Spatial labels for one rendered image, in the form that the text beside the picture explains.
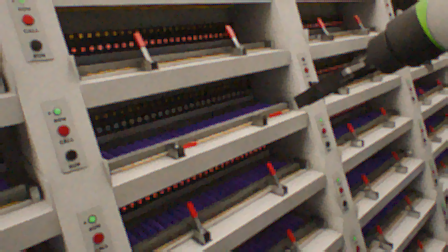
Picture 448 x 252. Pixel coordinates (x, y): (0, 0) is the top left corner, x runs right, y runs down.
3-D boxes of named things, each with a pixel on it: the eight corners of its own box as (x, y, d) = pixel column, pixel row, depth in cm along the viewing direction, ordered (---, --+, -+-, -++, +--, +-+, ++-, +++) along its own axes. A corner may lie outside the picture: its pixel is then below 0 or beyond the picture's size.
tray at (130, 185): (307, 126, 97) (307, 94, 94) (115, 209, 59) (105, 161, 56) (257, 117, 111) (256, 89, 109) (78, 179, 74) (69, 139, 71)
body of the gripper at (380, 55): (399, 68, 53) (352, 92, 60) (418, 61, 58) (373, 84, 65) (378, 28, 54) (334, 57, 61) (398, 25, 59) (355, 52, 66)
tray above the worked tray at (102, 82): (289, 64, 96) (288, 15, 92) (83, 109, 58) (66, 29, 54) (241, 63, 111) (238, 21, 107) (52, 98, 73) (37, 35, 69)
